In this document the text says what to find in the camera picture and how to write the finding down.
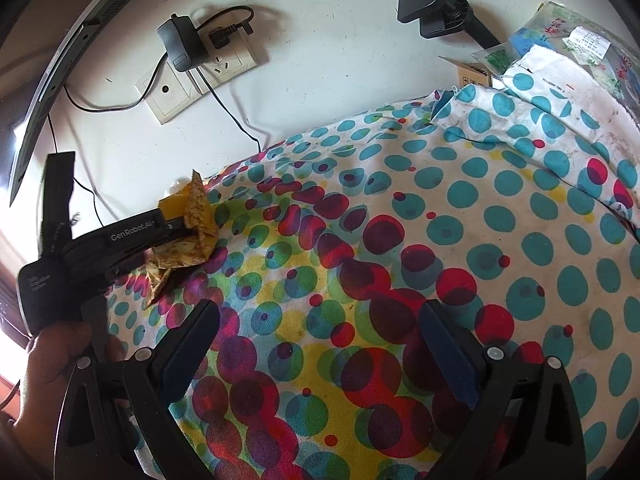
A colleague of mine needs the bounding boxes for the black monitor cable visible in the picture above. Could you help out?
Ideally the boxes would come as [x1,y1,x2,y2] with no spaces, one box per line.
[46,112,102,228]

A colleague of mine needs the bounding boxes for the yellow snack bag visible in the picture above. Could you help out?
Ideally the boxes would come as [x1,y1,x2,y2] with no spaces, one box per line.
[145,170,220,308]

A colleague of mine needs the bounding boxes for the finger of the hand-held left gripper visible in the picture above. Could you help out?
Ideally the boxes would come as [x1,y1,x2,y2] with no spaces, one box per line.
[145,237,176,260]
[162,217,197,237]

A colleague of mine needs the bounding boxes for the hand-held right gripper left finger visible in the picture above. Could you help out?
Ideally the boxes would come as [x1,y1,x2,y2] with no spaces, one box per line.
[52,299,223,480]

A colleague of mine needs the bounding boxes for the small cardboard box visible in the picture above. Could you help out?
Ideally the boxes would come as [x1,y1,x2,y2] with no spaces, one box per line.
[438,55,502,91]

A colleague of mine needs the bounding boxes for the black power cable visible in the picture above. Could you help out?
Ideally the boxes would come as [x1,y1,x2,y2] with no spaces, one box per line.
[199,72,264,154]

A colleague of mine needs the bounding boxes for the clear plastic bag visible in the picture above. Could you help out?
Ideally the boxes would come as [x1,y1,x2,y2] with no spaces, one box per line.
[471,1,640,128]

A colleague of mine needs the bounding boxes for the black adapter cable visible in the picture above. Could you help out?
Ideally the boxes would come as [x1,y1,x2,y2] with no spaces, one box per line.
[64,57,168,112]

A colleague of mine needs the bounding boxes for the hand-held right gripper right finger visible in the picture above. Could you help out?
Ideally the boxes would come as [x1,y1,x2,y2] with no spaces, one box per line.
[419,299,587,480]

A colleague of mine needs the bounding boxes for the black curved monitor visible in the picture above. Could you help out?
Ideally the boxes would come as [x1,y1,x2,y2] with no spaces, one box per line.
[9,0,172,207]

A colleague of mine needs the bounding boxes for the black power plug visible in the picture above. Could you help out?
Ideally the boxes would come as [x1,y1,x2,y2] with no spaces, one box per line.
[191,5,257,56]

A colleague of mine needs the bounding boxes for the black power adapter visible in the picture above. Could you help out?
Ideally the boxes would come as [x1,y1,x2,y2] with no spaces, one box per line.
[156,14,207,74]

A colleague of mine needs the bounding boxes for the person's left hand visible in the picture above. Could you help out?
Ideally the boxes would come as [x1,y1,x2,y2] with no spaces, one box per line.
[20,321,128,428]

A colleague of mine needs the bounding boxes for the white power socket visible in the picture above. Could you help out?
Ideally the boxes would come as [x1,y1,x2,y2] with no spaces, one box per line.
[187,42,259,95]

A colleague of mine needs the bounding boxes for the polka dot towel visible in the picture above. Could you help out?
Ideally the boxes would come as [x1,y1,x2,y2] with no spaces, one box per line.
[104,44,640,480]

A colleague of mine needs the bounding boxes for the white single-hole wall plate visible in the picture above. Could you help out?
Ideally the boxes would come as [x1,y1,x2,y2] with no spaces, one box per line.
[144,66,195,126]

